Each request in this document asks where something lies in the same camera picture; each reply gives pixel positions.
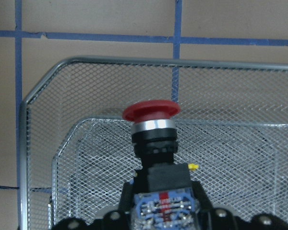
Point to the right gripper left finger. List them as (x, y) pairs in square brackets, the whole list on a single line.
[(118, 219)]

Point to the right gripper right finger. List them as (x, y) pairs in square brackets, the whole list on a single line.
[(217, 218)]

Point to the red emergency stop button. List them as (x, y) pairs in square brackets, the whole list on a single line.
[(163, 197)]

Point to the silver wire mesh shelf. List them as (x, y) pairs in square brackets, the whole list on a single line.
[(76, 149)]

